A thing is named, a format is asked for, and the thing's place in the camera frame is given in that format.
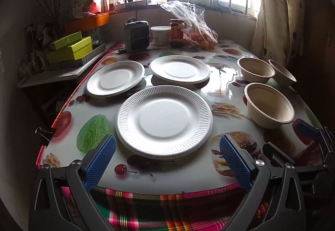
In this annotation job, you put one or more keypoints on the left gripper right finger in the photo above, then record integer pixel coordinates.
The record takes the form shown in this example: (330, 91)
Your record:
(274, 198)

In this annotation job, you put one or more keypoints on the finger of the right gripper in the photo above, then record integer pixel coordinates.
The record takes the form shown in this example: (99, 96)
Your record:
(277, 157)
(307, 133)

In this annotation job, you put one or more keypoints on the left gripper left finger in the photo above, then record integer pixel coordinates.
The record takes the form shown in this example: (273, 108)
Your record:
(48, 209)

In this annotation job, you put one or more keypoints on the beige paper bowl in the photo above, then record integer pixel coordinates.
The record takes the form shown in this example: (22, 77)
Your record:
(254, 70)
(268, 107)
(282, 76)

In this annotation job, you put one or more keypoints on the white paper plate front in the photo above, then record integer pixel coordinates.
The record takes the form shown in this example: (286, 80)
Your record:
(164, 122)

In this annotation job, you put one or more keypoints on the black binder clip left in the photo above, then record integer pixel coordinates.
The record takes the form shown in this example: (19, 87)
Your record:
(46, 134)

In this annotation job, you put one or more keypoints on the patterned cream curtain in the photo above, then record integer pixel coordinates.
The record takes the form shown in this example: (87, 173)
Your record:
(279, 31)

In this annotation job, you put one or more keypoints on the fruit print tablecloth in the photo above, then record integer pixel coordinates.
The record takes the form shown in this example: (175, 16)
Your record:
(201, 170)

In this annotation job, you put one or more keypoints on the grey side shelf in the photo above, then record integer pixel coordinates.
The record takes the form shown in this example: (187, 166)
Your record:
(71, 73)

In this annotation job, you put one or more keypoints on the plastic bag of oranges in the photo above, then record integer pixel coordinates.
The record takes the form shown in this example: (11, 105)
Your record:
(196, 31)

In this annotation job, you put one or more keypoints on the striped black white box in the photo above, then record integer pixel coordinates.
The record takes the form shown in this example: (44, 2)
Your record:
(79, 62)

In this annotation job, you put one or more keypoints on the yellow-green gift box upper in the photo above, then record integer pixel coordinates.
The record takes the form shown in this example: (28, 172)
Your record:
(65, 41)

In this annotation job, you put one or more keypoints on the red labelled glass jar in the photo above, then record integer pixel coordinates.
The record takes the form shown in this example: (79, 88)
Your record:
(176, 34)

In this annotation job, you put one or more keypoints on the white round tub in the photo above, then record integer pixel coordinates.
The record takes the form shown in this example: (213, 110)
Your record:
(161, 35)

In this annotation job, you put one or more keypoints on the orange box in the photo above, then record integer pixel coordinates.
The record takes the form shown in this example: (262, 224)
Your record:
(87, 23)

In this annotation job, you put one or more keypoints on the small grey space heater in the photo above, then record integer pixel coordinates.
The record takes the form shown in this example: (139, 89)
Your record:
(136, 35)

